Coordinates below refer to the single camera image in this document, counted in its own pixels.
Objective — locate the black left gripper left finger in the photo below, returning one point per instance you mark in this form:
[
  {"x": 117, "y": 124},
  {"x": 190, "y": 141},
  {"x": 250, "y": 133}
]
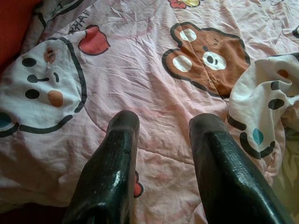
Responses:
[{"x": 109, "y": 177}]

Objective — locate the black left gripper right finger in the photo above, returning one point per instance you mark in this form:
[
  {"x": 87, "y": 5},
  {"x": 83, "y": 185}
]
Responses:
[{"x": 229, "y": 182}]

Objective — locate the pale floral bed cover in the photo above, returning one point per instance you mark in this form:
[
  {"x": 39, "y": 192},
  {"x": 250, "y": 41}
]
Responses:
[{"x": 289, "y": 182}]

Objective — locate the pink cartoon print blanket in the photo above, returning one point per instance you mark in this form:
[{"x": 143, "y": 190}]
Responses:
[{"x": 140, "y": 81}]

